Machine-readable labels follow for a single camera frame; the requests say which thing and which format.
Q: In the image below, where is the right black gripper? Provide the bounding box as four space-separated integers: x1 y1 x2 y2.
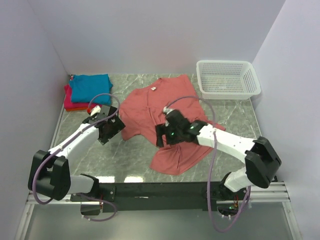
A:
155 123 185 148

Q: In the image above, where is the salmon pink t shirt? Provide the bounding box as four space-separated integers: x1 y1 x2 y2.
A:
119 74 213 175

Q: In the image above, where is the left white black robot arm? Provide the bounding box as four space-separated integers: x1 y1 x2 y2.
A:
28 116 125 205

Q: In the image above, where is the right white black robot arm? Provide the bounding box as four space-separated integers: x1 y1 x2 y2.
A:
155 120 282 201

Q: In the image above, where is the folded orange t shirt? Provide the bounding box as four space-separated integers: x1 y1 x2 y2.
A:
65 107 93 113

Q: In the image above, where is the folded magenta t shirt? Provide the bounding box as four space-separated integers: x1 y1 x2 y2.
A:
63 84 89 109

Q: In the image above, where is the folded blue t shirt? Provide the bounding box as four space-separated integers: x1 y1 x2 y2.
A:
69 74 113 103

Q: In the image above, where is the black base beam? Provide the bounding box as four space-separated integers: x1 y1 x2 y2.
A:
70 182 250 214

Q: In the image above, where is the white plastic basket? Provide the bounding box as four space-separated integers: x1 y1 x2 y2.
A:
196 60 261 100

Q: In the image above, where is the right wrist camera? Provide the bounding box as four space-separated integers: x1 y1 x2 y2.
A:
163 107 190 129

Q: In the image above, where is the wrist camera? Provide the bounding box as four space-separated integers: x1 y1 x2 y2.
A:
163 107 190 129
88 105 118 124

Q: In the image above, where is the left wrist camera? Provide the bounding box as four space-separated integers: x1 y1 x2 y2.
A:
88 105 118 124

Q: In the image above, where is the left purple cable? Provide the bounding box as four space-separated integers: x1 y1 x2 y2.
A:
32 93 121 222

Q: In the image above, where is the purple cable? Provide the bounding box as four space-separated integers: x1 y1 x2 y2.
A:
32 93 121 222
163 96 252 233

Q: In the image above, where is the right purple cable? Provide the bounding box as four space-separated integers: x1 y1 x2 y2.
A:
163 96 252 233

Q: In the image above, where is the aluminium rail frame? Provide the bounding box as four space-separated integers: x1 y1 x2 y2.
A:
24 182 291 205

